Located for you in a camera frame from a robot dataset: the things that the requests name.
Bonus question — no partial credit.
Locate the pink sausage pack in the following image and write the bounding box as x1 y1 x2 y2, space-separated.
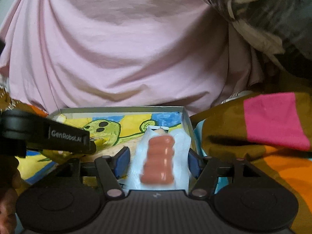
126 128 191 191

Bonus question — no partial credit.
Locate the orange rice cracker bar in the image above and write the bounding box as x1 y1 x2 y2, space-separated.
79 133 144 162

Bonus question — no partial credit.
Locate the person's left hand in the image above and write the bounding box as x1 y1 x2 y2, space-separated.
0 158 23 234

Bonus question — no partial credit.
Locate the grey tray with cartoon liner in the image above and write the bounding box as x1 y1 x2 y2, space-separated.
19 106 197 184

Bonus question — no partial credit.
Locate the colourful cartoon blanket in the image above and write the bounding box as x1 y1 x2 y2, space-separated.
1 91 311 233

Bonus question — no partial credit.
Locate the pink sheet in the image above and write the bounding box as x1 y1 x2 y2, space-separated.
1 0 263 113

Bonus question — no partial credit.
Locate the plastic bag of clothes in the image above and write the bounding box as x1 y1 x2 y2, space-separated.
204 0 311 79

